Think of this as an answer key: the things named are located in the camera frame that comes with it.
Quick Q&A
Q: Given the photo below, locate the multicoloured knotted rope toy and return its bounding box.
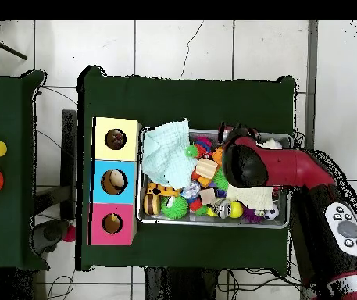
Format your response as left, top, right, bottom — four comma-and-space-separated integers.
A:
105, 129, 127, 150

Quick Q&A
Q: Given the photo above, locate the clear mesh bin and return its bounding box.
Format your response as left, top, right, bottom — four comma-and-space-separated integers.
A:
135, 126, 292, 230

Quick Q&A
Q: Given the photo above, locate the wooden box with three holes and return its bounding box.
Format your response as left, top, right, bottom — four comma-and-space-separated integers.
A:
88, 116, 142, 246

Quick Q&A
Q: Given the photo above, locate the mint green muslin cloth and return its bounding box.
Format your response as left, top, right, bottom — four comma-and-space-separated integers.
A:
141, 117, 199, 191

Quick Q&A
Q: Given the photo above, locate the clear glitter ball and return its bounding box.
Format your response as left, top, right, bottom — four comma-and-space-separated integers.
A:
179, 180, 202, 201

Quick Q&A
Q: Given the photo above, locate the ridged wooden block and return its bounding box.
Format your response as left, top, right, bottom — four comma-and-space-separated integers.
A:
195, 158, 219, 180

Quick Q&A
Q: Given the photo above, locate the small orange basketball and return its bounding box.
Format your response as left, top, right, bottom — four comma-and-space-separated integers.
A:
211, 146, 225, 166

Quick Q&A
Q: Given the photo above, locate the green spiky ball with eyes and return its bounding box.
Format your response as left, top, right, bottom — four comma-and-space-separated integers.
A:
159, 195, 190, 220

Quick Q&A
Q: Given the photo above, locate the wooden striped burger toy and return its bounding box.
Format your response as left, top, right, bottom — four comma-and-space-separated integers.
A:
142, 193, 161, 216

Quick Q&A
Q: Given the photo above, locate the yellow ball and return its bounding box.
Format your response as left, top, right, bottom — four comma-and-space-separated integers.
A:
228, 200, 245, 219

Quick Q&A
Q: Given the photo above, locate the cream muslin cloth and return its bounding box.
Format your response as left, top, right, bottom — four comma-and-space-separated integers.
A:
226, 137, 284, 211

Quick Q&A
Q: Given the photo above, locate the black padded upright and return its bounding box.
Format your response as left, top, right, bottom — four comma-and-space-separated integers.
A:
59, 109, 78, 221

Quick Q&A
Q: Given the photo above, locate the dark green side table cloth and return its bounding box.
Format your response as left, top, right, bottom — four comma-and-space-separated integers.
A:
0, 69, 51, 271

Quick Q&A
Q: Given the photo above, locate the black tripod leg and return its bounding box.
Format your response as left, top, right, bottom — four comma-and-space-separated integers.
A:
0, 29, 28, 61

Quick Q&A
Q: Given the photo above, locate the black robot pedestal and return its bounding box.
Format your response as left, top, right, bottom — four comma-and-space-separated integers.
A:
145, 266, 218, 300

